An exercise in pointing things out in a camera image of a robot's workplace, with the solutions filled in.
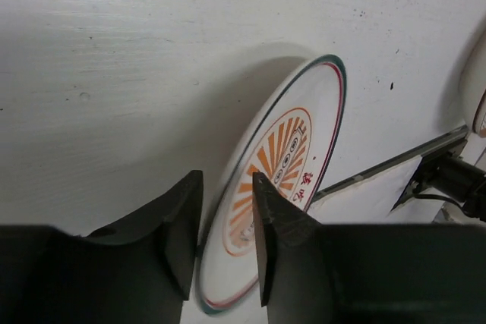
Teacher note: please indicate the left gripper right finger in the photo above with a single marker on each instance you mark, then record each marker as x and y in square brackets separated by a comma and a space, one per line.
[399, 273]

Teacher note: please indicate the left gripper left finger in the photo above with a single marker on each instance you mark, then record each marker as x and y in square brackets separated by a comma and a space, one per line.
[138, 269]

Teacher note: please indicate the orange patterned plate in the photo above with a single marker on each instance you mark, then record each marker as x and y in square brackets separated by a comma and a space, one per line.
[291, 141]

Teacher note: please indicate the flower patterned plate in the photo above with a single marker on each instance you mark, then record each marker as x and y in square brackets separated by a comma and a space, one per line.
[472, 81]

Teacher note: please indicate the white plate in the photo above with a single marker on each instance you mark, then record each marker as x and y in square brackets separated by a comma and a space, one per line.
[479, 120]

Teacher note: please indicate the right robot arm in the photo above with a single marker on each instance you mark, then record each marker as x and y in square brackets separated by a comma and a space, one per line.
[463, 182]

